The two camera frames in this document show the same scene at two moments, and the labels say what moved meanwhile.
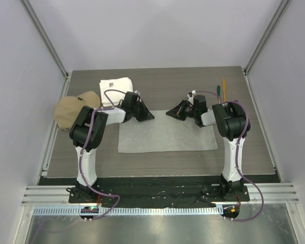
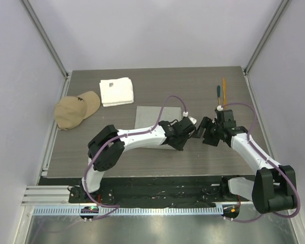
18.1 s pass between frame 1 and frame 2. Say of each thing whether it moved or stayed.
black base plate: stayed
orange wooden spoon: stayed
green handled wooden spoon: stayed
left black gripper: moved
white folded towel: stayed
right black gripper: moved
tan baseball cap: stayed
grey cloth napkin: moved
